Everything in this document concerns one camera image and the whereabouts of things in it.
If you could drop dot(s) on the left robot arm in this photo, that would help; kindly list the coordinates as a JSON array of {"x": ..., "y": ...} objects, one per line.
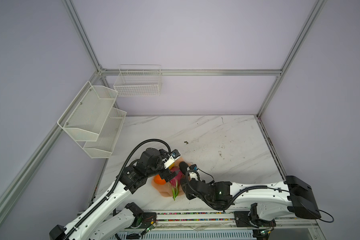
[{"x": 93, "y": 224}]

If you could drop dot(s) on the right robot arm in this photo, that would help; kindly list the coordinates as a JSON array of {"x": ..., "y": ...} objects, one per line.
[{"x": 268, "y": 201}]

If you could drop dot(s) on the lower white mesh shelf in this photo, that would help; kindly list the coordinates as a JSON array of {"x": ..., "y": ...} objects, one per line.
[{"x": 103, "y": 148}]

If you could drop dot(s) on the upper white mesh shelf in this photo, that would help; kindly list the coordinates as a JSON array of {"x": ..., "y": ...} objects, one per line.
[{"x": 84, "y": 119}]

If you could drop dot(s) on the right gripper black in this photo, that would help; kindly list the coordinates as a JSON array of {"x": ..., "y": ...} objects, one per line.
[{"x": 189, "y": 196}]

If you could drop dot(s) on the aluminium mounting rail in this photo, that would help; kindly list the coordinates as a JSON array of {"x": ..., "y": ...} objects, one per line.
[{"x": 219, "y": 226}]

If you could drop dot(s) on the dark fake avocado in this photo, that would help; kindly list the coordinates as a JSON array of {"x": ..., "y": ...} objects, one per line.
[{"x": 184, "y": 167}]

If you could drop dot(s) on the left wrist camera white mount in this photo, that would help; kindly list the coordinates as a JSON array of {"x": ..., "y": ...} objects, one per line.
[{"x": 173, "y": 157}]

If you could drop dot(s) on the white wire basket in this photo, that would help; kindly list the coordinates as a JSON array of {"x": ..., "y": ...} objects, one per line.
[{"x": 139, "y": 81}]

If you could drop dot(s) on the orange fake fruit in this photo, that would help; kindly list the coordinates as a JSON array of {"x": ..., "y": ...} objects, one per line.
[{"x": 159, "y": 181}]

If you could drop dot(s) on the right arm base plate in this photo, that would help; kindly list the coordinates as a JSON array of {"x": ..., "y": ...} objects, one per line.
[{"x": 247, "y": 219}]

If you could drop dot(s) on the pink fake dragon fruit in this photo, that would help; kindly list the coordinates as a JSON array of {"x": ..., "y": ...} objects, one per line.
[{"x": 175, "y": 182}]

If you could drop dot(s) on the pink scalloped fruit bowl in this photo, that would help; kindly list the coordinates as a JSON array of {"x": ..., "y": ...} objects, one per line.
[{"x": 166, "y": 190}]

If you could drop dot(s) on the white mesh shelf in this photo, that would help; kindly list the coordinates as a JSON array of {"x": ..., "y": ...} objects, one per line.
[
  {"x": 84, "y": 119},
  {"x": 103, "y": 148}
]

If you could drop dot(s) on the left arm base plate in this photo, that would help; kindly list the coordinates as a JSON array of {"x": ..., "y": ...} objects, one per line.
[{"x": 144, "y": 221}]

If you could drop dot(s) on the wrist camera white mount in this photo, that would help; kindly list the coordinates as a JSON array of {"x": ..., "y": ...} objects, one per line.
[
  {"x": 173, "y": 157},
  {"x": 194, "y": 175}
]

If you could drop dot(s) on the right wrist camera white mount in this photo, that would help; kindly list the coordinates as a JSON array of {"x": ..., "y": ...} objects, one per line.
[{"x": 194, "y": 175}]

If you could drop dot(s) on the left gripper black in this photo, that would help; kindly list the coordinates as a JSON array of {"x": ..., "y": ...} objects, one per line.
[{"x": 164, "y": 175}]

